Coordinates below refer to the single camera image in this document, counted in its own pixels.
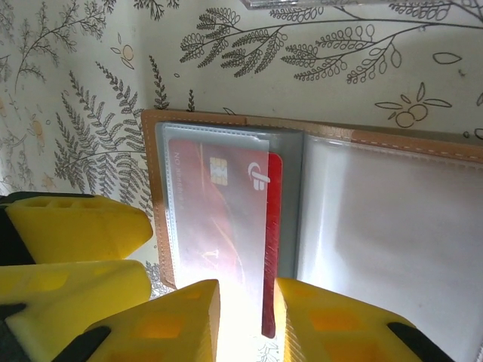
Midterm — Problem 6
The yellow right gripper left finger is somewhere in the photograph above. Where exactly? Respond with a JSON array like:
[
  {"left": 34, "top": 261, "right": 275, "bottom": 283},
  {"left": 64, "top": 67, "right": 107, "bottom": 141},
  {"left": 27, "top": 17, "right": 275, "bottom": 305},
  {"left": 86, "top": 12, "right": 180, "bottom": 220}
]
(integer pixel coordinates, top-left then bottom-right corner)
[{"left": 73, "top": 278, "right": 222, "bottom": 362}]

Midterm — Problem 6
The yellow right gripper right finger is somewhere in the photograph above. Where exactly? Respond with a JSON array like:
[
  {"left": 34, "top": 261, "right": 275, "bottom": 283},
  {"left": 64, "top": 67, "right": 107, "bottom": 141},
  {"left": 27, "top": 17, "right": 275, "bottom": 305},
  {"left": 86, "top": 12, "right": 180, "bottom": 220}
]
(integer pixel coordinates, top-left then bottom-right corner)
[{"left": 272, "top": 276, "right": 456, "bottom": 362}]

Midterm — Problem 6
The tan leather card holder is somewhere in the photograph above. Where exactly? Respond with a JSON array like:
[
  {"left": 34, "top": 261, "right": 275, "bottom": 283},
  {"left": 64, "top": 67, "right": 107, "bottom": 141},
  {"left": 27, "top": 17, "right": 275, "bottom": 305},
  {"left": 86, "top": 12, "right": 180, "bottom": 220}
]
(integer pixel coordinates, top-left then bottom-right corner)
[{"left": 141, "top": 108, "right": 483, "bottom": 362}]

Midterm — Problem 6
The red card box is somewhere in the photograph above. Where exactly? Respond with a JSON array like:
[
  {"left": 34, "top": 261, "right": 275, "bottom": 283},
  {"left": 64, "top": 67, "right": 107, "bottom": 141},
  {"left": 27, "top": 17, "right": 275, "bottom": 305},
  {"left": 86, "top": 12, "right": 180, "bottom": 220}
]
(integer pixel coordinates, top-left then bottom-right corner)
[
  {"left": 168, "top": 137, "right": 284, "bottom": 339},
  {"left": 241, "top": 0, "right": 397, "bottom": 11}
]

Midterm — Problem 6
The floral tablecloth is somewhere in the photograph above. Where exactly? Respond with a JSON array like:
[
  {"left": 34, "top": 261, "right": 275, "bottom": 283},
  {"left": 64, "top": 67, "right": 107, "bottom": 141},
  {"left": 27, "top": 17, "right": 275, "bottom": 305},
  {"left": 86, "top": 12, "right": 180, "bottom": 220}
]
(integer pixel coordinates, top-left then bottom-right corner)
[{"left": 0, "top": 0, "right": 483, "bottom": 362}]

